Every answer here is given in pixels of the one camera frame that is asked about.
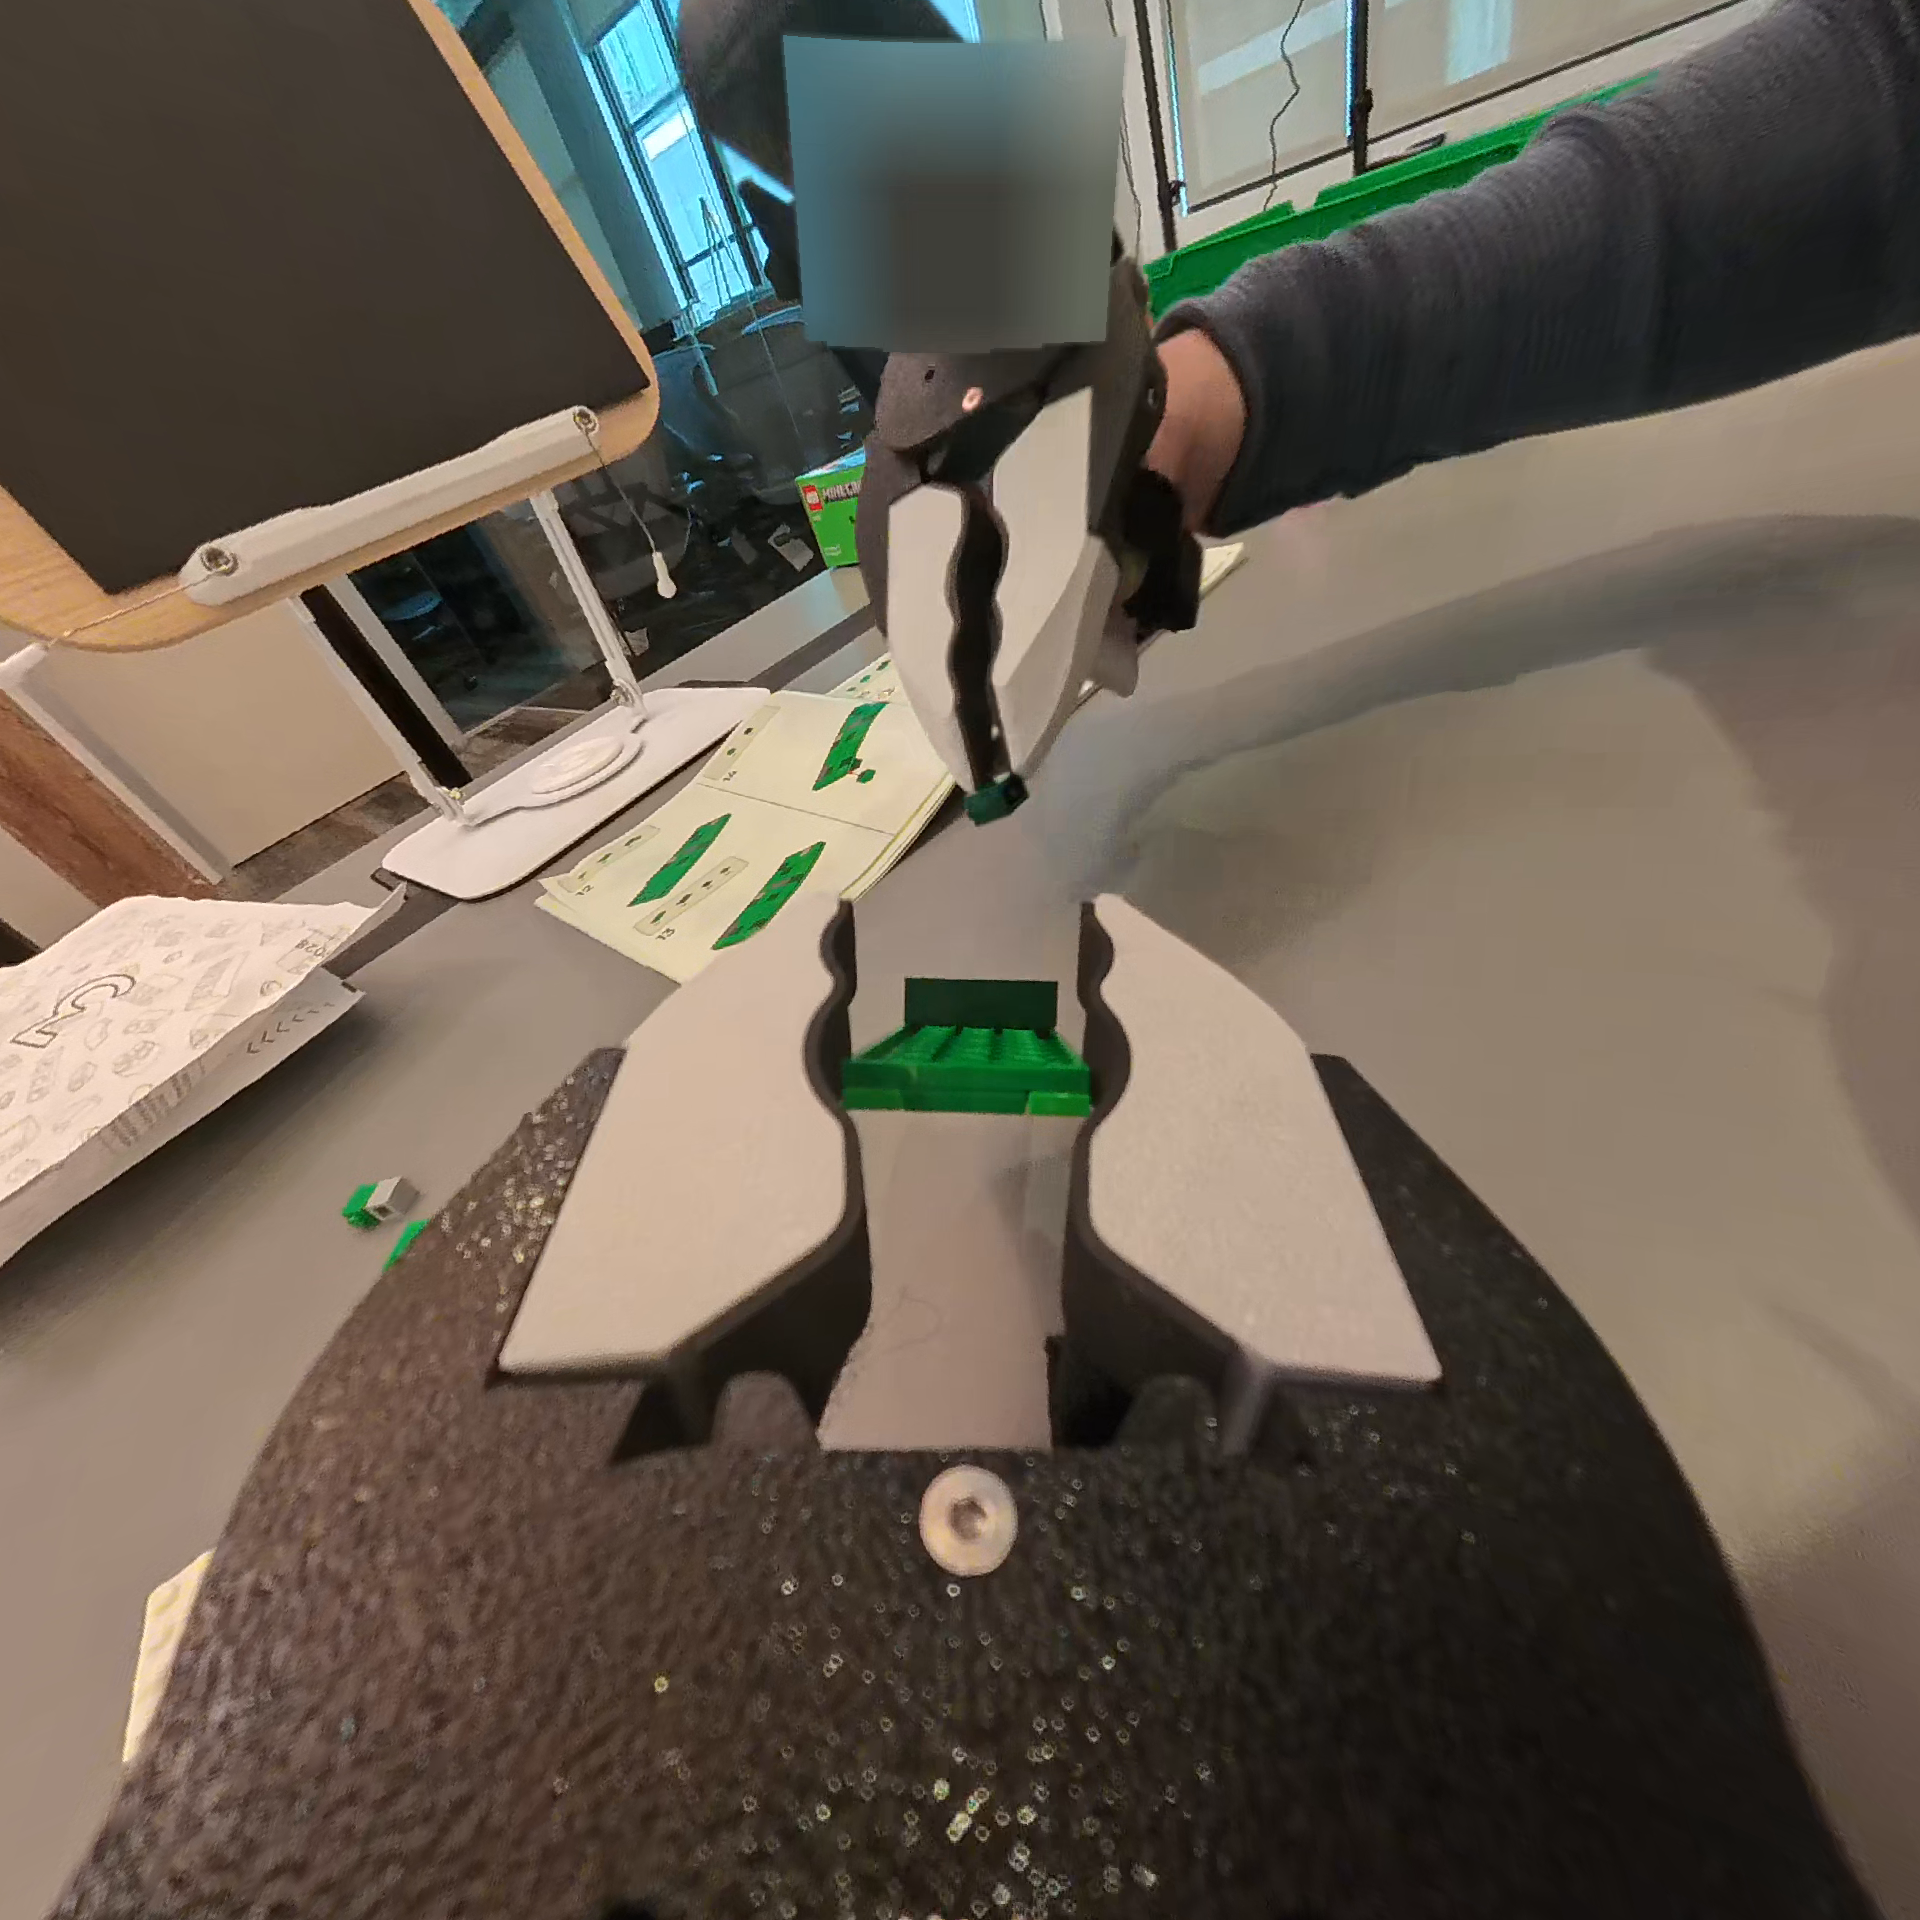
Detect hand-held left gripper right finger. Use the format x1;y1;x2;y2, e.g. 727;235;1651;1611
1045;897;1444;1457

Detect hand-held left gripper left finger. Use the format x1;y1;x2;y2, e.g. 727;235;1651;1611
496;897;873;1461

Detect green toy box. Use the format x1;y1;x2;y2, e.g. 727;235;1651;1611
793;454;875;570

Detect white printed paper bag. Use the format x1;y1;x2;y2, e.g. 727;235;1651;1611
0;893;408;1270

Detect grey desk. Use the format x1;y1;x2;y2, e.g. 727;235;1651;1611
0;334;1920;1920

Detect black tripod pole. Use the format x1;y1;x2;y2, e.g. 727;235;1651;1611
1132;0;1190;261

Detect brick instruction booklet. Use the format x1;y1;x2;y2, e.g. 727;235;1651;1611
534;650;961;986

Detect person's right forearm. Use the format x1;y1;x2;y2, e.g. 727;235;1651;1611
1159;0;1920;542

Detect green brick plate assembly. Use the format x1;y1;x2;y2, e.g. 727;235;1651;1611
837;977;1094;1119

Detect pale paper sheet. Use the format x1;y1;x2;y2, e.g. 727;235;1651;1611
119;1549;222;1766

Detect green plastic crates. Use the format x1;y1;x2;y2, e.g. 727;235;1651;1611
1142;66;1667;319

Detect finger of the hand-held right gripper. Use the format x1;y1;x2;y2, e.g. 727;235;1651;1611
982;378;1144;793
883;482;1009;798

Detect black wooden-edged board stand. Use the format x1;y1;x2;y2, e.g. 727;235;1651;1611
0;0;777;906

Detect person's right hand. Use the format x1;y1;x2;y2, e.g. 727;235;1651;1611
1149;325;1253;540

